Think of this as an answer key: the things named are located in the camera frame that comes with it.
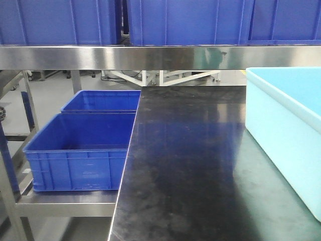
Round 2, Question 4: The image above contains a far blue crate lower shelf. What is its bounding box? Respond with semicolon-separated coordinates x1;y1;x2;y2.
61;90;141;113

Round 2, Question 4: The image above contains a blue crate shelf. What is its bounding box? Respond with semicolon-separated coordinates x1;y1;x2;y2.
61;90;141;113
24;113;135;192

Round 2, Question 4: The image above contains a near blue crate lower shelf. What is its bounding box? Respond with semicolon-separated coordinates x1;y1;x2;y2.
24;113;135;192

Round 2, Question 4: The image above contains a stainless steel lower shelf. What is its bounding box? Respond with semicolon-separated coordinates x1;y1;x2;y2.
16;190;118;217

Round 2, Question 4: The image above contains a stainless steel upper shelf beam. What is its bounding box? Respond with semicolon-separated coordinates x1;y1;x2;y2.
1;45;320;70

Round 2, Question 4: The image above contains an upper middle blue crate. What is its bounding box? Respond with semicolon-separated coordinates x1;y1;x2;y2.
127;1;254;46

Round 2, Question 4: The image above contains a blue crate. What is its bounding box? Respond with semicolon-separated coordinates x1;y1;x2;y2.
1;1;121;46
248;0;320;45
127;1;254;46

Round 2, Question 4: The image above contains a light blue plastic tub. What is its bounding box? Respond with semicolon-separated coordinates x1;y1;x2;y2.
245;67;320;219

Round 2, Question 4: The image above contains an upper left blue crate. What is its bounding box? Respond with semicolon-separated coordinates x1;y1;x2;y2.
1;1;121;46

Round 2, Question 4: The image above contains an upper right blue crate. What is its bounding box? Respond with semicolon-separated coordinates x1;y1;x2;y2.
248;0;320;45

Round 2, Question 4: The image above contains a white metal frame background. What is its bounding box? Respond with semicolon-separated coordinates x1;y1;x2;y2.
101;70;221;86

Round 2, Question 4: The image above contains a steel shelf upright post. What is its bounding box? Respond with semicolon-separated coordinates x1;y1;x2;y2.
20;70;39;132

